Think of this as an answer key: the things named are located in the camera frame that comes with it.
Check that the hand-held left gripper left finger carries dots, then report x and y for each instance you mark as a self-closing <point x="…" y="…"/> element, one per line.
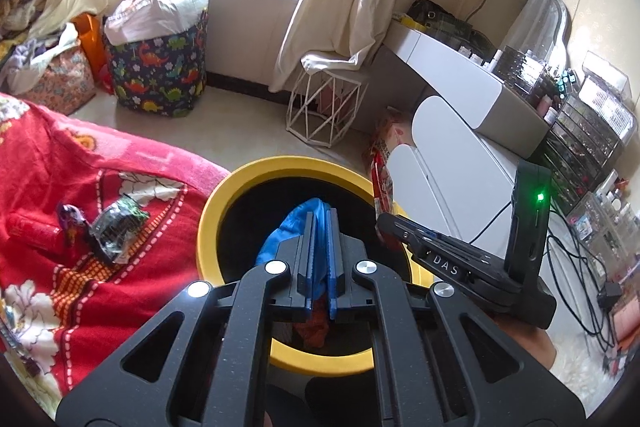
<point x="311" y="247"/>

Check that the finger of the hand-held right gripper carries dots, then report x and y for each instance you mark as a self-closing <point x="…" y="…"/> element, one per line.
<point x="445" y="263"/>

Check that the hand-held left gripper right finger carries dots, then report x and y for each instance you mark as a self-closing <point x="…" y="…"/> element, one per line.
<point x="332" y="247"/>

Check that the blue plastic bag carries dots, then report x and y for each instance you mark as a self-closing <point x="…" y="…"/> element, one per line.
<point x="285" y="232"/>

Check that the yellow-rimmed black bin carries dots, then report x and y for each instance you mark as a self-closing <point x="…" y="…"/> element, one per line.
<point x="210" y="232"/>

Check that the dark wrapper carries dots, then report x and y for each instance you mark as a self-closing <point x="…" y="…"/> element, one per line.
<point x="117" y="227"/>

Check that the purple wrapper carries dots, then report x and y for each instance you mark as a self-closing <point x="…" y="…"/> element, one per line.
<point x="70" y="219"/>

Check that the red tube packet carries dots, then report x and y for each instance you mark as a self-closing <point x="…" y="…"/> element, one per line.
<point x="35" y="234"/>

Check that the person's right forearm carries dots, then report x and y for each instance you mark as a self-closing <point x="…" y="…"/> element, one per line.
<point x="532" y="349"/>

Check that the clear acrylic organizer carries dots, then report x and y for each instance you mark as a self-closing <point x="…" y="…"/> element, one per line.
<point x="605" y="232"/>

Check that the black power adapter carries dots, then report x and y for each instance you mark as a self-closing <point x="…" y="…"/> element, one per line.
<point x="610" y="297"/>

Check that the clear drawer organizer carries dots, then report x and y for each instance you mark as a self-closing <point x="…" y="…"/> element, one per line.
<point x="585" y="132"/>

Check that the snack bags on floor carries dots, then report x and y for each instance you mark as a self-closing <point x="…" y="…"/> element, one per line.
<point x="390" y="147"/>

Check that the white vanity dresser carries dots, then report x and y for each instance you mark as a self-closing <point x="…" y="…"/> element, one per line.
<point x="450" y="132"/>

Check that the dark clear cosmetics box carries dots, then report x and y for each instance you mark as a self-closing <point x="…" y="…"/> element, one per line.
<point x="517" y="67"/>

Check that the red floral blanket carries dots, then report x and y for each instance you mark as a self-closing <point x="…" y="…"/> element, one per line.
<point x="125" y="287"/>

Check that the wavy framed mirror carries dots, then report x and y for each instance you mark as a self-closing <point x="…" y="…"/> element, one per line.
<point x="537" y="22"/>

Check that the black bag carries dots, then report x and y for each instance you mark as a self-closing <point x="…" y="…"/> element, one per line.
<point x="440" y="19"/>

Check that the dinosaur print basket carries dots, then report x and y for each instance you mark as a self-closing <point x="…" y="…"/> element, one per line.
<point x="155" y="72"/>

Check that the yellow flat item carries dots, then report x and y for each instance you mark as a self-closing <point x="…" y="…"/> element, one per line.
<point x="410" y="23"/>

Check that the white plastic bag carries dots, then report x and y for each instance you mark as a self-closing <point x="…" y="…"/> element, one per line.
<point x="150" y="14"/>

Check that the floral fabric bag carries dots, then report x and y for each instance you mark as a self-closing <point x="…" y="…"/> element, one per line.
<point x="60" y="82"/>

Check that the orange bag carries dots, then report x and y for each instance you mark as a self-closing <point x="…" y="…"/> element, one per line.
<point x="90" y="37"/>

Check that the beige patterned blanket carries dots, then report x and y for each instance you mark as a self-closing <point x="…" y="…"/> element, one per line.
<point x="20" y="12"/>

